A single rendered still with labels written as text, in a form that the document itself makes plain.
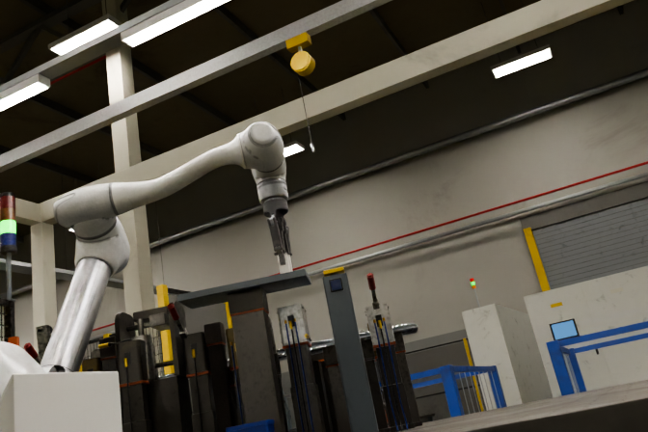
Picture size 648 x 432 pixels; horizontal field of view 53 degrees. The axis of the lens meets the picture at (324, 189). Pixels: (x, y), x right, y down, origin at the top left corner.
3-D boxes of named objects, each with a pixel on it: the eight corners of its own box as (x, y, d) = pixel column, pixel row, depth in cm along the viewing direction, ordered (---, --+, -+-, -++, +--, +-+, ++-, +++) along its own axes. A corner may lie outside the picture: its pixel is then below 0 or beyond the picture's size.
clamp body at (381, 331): (415, 428, 191) (388, 307, 204) (416, 429, 180) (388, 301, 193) (390, 433, 191) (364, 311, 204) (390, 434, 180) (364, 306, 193)
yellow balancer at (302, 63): (334, 148, 421) (310, 37, 450) (328, 143, 412) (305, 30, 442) (312, 155, 426) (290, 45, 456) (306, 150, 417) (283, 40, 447)
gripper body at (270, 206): (281, 194, 191) (286, 224, 188) (290, 202, 199) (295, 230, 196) (257, 201, 193) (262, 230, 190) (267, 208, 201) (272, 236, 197)
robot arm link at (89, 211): (109, 172, 197) (122, 203, 206) (48, 184, 195) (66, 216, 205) (107, 201, 187) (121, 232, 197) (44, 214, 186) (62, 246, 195)
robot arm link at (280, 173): (256, 193, 202) (251, 177, 190) (248, 148, 208) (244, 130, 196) (289, 187, 203) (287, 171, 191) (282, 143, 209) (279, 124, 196)
